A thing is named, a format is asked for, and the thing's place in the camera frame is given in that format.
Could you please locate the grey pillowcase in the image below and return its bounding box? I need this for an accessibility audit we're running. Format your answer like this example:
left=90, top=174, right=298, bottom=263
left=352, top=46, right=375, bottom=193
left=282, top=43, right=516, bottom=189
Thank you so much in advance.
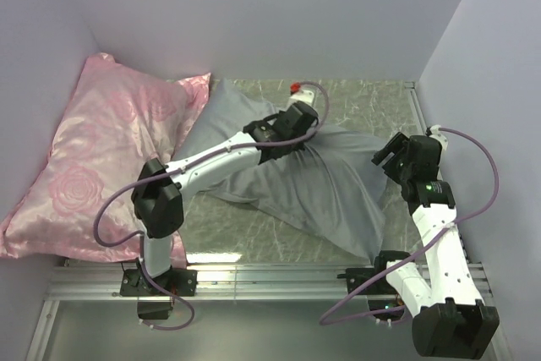
left=174, top=79, right=386, bottom=260

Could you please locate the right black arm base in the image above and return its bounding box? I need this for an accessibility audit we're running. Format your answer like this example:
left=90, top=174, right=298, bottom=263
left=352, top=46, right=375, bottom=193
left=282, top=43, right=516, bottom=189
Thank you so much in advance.
left=337, top=266, right=407, bottom=322

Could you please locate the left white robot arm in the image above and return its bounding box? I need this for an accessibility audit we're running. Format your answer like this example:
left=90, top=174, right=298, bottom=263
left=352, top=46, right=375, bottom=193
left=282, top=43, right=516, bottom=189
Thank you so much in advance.
left=131, top=101, right=319, bottom=295

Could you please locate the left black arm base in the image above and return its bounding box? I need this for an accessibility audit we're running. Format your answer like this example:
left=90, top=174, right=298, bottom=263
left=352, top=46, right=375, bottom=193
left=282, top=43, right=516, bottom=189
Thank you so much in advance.
left=119, top=262, right=198, bottom=325

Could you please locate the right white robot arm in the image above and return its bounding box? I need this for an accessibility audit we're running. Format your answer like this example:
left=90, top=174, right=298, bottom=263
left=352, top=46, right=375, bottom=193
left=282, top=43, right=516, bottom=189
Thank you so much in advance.
left=372, top=132, right=500, bottom=360

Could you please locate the pink satin rose pillow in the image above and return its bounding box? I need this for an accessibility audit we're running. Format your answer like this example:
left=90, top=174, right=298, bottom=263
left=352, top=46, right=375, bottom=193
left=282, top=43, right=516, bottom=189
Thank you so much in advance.
left=1, top=53, right=210, bottom=263

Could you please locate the grey marble mat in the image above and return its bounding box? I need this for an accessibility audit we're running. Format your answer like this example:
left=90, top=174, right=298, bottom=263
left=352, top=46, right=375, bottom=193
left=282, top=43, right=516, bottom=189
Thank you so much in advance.
left=179, top=79, right=420, bottom=264

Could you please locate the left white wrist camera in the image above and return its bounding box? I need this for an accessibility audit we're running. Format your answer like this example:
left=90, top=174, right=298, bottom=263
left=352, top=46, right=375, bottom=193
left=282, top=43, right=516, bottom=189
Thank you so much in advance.
left=286, top=82, right=315, bottom=108

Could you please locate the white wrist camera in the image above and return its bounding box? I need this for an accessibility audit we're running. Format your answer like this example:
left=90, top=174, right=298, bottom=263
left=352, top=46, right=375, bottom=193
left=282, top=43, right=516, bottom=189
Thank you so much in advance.
left=425, top=125, right=449, bottom=152
left=286, top=82, right=315, bottom=108

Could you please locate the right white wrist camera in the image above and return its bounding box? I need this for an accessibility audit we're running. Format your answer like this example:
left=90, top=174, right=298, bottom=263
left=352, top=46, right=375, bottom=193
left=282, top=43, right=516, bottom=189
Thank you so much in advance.
left=425, top=125, right=449, bottom=152

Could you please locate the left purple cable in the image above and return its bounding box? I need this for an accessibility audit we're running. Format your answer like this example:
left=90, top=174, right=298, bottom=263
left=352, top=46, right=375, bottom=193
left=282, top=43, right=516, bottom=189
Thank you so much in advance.
left=92, top=81, right=330, bottom=332

